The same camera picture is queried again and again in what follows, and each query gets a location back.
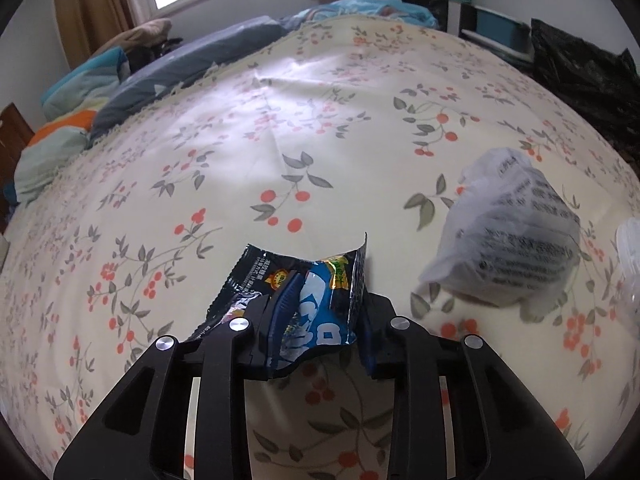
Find black garbage bag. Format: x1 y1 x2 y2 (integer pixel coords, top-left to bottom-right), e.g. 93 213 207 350
530 18 640 166

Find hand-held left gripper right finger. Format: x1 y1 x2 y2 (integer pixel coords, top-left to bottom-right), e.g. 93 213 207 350
357 292 587 480

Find black chair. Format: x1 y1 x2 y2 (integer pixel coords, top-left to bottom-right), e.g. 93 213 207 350
127 36 187 72

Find beige folded blanket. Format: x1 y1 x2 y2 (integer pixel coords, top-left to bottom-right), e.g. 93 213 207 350
87 18 173 58

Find grey printed plastic bag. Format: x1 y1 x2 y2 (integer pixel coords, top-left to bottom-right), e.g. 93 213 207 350
417 147 583 309

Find teal blanket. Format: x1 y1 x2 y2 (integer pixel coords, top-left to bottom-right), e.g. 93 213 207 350
280 0 441 31

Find striped folded quilt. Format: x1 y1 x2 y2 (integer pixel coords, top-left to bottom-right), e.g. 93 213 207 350
2 46 132 206

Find floral bed sheet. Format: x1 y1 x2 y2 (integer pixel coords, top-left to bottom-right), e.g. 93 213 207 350
0 12 640 480

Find clear crumpled plastic container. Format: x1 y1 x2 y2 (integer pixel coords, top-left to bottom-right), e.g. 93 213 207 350
615 217 640 333

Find grey triangle print pillow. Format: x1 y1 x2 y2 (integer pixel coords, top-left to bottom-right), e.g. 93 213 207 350
87 16 291 143

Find black blue snack wrapper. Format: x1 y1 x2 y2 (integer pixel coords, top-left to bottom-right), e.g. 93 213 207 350
200 233 372 380

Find white blue storage drawers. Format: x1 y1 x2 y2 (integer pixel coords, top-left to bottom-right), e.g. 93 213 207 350
447 1 533 58

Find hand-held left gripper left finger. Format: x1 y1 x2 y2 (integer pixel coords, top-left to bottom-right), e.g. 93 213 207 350
52 272 306 480

